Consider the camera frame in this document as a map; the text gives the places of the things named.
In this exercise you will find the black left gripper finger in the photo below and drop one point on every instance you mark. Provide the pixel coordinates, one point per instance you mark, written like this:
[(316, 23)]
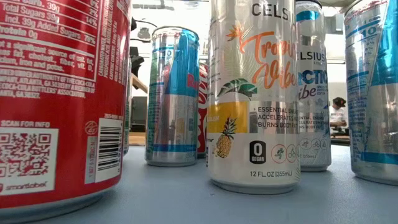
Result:
[(136, 60)]

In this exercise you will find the green Sprite can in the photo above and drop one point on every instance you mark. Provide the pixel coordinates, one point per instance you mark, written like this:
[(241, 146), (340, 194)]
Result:
[(127, 124)]

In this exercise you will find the slatted wooden shelf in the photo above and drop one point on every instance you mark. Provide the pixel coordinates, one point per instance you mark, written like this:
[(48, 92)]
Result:
[(138, 139)]

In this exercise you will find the red Coca-Cola can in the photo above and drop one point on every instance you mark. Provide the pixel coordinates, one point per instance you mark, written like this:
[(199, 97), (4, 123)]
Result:
[(62, 93), (202, 124)]

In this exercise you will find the grey hanging lamp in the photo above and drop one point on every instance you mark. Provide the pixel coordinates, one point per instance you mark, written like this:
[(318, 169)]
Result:
[(144, 32)]

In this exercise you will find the silver blue Red Bull can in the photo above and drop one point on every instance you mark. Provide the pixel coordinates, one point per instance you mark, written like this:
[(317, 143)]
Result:
[(373, 124), (172, 124)]

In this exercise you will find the Celsius Tropical Vibe can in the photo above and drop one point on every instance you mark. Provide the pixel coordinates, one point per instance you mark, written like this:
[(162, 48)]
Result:
[(248, 155)]

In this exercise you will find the Celsius Arctic Vibe can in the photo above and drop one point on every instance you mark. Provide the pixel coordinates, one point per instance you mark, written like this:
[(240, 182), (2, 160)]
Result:
[(314, 124)]

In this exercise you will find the person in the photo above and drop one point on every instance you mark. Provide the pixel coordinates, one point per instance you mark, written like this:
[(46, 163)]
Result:
[(337, 112)]

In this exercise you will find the dark work table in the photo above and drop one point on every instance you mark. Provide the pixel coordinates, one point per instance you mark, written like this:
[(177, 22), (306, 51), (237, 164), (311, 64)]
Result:
[(339, 137)]

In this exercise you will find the grey ceiling duct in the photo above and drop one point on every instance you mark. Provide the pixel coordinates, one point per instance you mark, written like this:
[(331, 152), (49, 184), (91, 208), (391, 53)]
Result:
[(334, 23)]

